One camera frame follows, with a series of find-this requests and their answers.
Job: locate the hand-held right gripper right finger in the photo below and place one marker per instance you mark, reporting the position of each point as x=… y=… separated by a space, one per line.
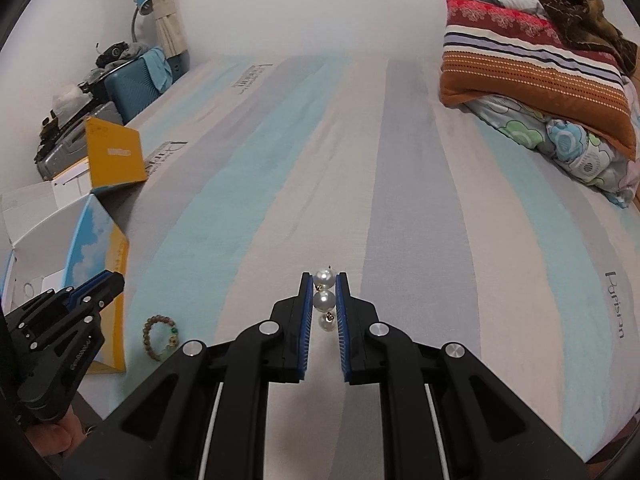
x=344 y=330

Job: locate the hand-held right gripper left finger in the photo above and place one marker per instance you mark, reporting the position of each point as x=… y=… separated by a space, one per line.
x=306 y=330

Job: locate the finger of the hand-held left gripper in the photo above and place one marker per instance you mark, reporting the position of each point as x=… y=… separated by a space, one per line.
x=102 y=292
x=85 y=284

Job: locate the white pearl earrings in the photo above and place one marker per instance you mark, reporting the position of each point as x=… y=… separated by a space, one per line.
x=324 y=300

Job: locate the white cardboard box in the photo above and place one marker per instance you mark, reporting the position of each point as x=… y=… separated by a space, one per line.
x=95 y=240

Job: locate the person's left hand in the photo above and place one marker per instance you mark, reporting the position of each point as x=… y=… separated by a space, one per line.
x=50 y=437

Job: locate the grey suitcase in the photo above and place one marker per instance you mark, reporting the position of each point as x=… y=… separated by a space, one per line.
x=60 y=155

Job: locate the black items on suitcase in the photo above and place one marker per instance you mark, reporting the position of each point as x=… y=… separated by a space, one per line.
x=50 y=127

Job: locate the striped bed sheet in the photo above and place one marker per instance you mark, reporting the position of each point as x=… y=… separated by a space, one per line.
x=400 y=160

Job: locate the blue suitcase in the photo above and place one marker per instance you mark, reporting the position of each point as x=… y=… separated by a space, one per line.
x=130 y=85

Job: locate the light blue cloth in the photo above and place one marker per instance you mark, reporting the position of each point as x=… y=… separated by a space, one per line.
x=157 y=67

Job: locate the dark clothes heap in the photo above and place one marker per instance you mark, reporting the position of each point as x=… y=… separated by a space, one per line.
x=117 y=52

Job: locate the blue desk lamp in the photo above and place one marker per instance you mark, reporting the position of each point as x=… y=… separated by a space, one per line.
x=141 y=6

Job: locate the floral quilt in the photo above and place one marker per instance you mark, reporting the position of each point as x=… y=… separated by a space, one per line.
x=565 y=145

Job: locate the beige curtain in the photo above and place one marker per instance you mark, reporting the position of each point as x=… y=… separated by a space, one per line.
x=162 y=5

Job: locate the striped orange pillow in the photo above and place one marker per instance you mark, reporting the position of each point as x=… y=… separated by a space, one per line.
x=525 y=60

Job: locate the brown fur blanket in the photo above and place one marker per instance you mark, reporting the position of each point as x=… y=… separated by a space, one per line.
x=575 y=15

